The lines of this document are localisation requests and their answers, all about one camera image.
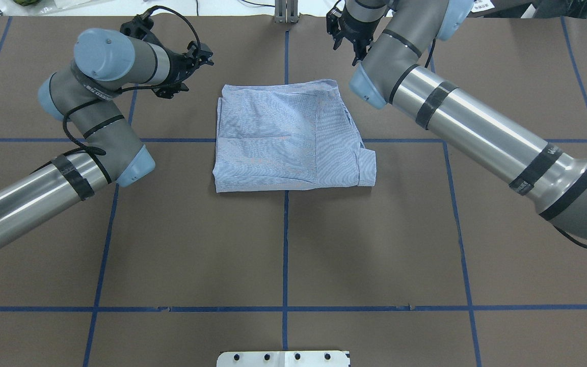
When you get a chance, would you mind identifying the light blue striped shirt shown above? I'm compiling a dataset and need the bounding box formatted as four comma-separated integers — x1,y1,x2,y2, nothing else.
212,79,377,193

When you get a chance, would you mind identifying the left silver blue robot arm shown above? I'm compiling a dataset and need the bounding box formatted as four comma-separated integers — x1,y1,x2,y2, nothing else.
0,25,214,249

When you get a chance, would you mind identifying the grey aluminium frame post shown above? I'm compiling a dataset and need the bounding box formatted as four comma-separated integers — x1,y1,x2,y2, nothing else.
274,0,300,24

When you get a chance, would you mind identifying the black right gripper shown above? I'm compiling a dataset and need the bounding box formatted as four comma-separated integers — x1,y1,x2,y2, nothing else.
326,9,387,66

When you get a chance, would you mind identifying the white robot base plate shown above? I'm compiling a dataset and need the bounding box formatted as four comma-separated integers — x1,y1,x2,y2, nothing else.
216,350,351,366

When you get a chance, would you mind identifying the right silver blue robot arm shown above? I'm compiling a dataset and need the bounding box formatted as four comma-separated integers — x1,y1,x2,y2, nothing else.
326,1,587,244

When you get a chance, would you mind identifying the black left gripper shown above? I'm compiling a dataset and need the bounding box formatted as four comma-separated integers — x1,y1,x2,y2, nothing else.
154,43,214,99

